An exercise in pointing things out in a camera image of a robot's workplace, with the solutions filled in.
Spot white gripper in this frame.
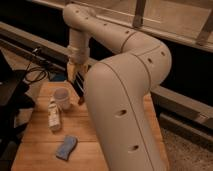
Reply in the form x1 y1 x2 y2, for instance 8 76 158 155
67 46 90 82

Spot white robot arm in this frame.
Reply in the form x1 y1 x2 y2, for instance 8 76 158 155
63 4 172 171

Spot white ceramic cup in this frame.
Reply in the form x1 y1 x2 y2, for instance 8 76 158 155
53 87 71 110

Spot red brown small object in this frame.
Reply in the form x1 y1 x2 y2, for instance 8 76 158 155
78 97 84 105

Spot white plastic bottle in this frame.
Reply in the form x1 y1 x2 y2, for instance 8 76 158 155
48 98 61 132

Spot black chair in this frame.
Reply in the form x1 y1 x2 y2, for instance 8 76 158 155
0 49 36 161

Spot black cable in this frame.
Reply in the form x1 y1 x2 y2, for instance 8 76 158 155
23 46 54 84

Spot metal window rail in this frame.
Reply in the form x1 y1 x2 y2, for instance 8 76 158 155
0 22 213 130

